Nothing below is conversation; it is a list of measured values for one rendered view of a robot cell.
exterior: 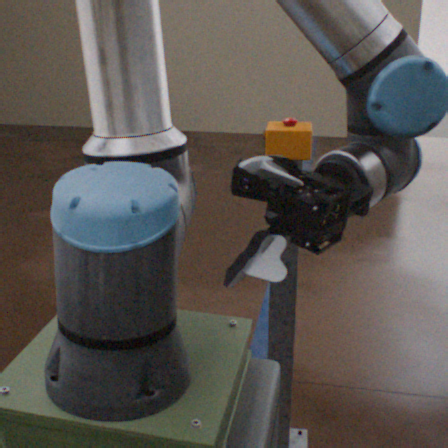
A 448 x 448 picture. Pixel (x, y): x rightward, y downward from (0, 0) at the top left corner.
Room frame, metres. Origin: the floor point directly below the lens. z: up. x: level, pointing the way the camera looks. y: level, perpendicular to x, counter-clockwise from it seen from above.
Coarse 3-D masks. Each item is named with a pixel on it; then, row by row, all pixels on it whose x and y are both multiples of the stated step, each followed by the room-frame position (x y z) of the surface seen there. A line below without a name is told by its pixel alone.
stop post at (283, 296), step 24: (288, 144) 1.53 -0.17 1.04; (288, 240) 1.55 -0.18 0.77; (288, 264) 1.55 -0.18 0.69; (288, 288) 1.55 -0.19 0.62; (288, 312) 1.54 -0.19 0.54; (288, 336) 1.54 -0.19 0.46; (288, 360) 1.54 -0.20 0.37; (288, 384) 1.54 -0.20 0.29; (288, 408) 1.54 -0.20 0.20; (288, 432) 1.54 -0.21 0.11
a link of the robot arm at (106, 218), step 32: (64, 192) 0.64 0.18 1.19; (96, 192) 0.64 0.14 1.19; (128, 192) 0.64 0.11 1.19; (160, 192) 0.65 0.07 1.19; (64, 224) 0.62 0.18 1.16; (96, 224) 0.60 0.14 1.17; (128, 224) 0.61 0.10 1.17; (160, 224) 0.63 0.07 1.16; (64, 256) 0.62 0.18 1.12; (96, 256) 0.60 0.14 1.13; (128, 256) 0.60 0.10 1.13; (160, 256) 0.63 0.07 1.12; (64, 288) 0.62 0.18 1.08; (96, 288) 0.60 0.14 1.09; (128, 288) 0.60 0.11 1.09; (160, 288) 0.63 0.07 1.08; (64, 320) 0.62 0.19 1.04; (96, 320) 0.60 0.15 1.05; (128, 320) 0.60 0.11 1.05; (160, 320) 0.63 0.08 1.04
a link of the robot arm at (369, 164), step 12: (324, 156) 0.76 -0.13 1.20; (336, 156) 0.75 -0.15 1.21; (348, 156) 0.74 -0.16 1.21; (360, 156) 0.74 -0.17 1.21; (372, 156) 0.75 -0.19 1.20; (360, 168) 0.73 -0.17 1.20; (372, 168) 0.74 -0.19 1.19; (372, 180) 0.72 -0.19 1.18; (384, 180) 0.75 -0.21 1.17; (372, 204) 0.74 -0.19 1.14; (348, 216) 0.74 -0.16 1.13
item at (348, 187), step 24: (336, 168) 0.73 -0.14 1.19; (288, 192) 0.66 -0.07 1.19; (312, 192) 0.67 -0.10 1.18; (336, 192) 0.67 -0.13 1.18; (360, 192) 0.69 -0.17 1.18; (264, 216) 0.67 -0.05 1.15; (288, 216) 0.66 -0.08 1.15; (312, 216) 0.64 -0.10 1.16; (336, 216) 0.66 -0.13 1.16; (360, 216) 0.70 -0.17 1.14; (312, 240) 0.63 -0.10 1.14; (336, 240) 0.67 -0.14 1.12
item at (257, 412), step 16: (256, 368) 0.80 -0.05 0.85; (272, 368) 0.80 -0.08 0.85; (256, 384) 0.76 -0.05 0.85; (272, 384) 0.76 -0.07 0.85; (240, 400) 0.72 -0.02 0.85; (256, 400) 0.72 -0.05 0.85; (272, 400) 0.73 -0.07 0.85; (240, 416) 0.69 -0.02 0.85; (256, 416) 0.69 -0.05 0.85; (272, 416) 0.71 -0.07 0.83; (240, 432) 0.65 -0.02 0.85; (256, 432) 0.65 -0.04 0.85; (272, 432) 0.72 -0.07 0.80
